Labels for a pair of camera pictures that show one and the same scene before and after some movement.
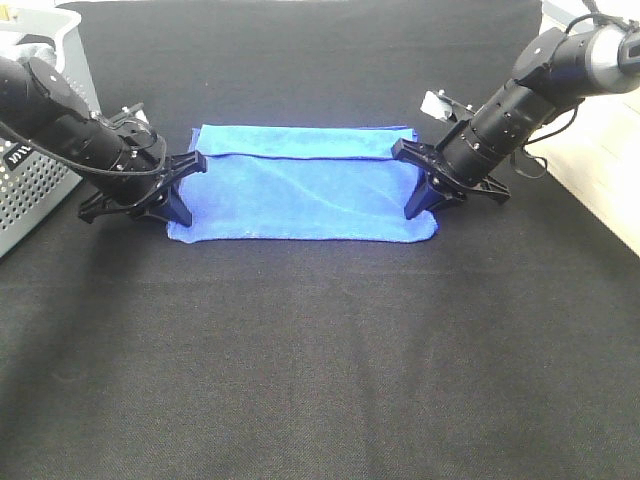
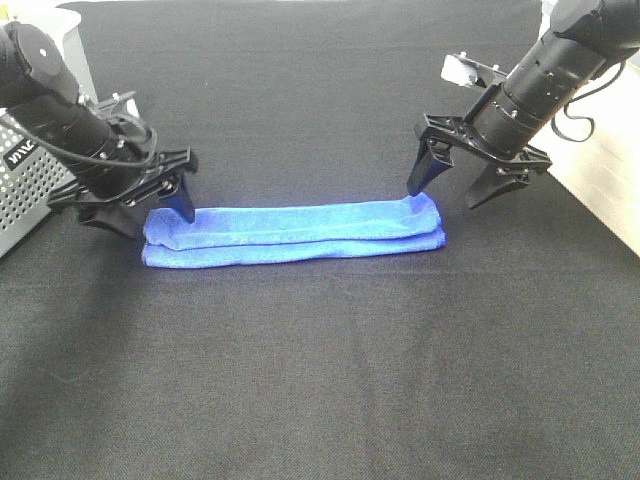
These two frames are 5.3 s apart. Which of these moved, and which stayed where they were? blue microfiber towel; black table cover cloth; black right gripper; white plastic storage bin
Moved: blue microfiber towel; black right gripper
Stayed: white plastic storage bin; black table cover cloth
